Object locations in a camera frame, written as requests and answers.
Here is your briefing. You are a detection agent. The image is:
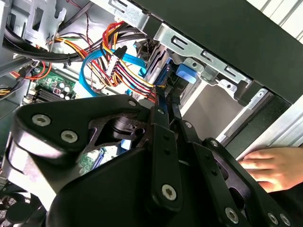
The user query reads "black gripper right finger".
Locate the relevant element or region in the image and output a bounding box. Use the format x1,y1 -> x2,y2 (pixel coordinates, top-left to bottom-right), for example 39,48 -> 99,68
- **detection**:
170,100 -> 299,227

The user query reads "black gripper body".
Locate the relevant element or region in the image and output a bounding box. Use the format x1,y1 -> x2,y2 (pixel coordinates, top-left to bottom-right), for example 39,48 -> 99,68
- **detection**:
46,147 -> 228,227

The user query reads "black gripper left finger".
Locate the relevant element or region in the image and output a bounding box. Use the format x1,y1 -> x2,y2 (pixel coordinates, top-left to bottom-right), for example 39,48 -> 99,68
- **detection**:
10,87 -> 185,213

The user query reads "hard disk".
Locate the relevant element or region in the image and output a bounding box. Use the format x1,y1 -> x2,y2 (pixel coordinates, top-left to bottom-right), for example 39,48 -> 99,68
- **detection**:
151,62 -> 197,100

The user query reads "orange yellow power wire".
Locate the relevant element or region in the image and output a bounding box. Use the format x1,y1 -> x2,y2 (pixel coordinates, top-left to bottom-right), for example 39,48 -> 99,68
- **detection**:
100,20 -> 166,105

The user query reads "person bare hand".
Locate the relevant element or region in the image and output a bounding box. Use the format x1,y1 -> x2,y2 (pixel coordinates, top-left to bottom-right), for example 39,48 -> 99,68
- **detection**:
237,146 -> 303,193

